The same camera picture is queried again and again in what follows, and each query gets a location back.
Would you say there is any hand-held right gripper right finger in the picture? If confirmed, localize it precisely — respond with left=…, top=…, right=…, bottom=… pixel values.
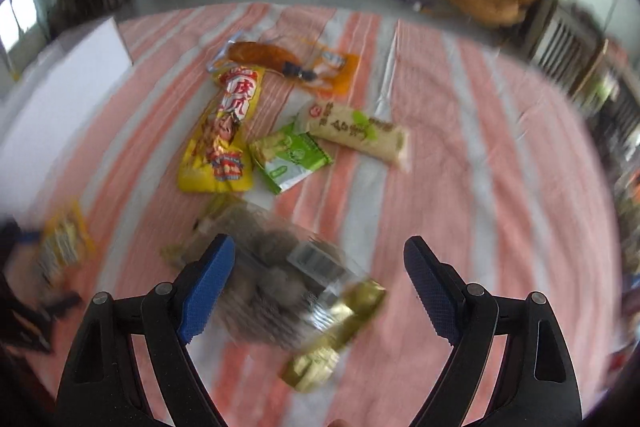
left=404, top=235, right=584, bottom=427

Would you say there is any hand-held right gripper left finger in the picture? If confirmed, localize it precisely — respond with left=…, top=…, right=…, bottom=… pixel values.
left=56, top=234, right=237, bottom=427

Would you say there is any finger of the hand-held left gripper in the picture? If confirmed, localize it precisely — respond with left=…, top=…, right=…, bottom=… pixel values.
left=35, top=292, right=83, bottom=318
left=0, top=218, right=41, bottom=253

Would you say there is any small yellow snack packet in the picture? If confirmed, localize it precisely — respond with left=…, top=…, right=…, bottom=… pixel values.
left=36, top=201, right=97, bottom=288

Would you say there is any clear packet with gold edge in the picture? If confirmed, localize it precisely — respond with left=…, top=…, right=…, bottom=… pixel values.
left=160, top=197, right=388, bottom=393

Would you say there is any white cardboard box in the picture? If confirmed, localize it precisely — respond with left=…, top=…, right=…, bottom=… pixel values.
left=0, top=17, right=133, bottom=168

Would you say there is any yellow red snack packet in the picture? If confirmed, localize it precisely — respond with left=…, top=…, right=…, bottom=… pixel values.
left=177, top=66, right=266, bottom=194

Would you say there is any green snack packet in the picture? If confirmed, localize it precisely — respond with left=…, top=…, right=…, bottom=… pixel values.
left=248, top=123, right=333, bottom=195

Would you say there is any beige long snack packet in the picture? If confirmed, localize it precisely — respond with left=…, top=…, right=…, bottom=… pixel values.
left=295, top=101, right=411, bottom=168

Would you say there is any orange chicken leg packet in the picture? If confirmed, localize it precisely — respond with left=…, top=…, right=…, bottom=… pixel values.
left=207, top=38, right=362, bottom=100

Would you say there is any orange striped tablecloth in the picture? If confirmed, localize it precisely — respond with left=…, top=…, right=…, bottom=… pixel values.
left=0, top=2, right=626, bottom=427

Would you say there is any glass balcony door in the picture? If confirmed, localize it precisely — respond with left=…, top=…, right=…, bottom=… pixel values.
left=0, top=0, right=46, bottom=52

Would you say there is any dark wooden railing table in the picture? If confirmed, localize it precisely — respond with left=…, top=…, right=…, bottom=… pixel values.
left=525, top=0, right=616, bottom=78

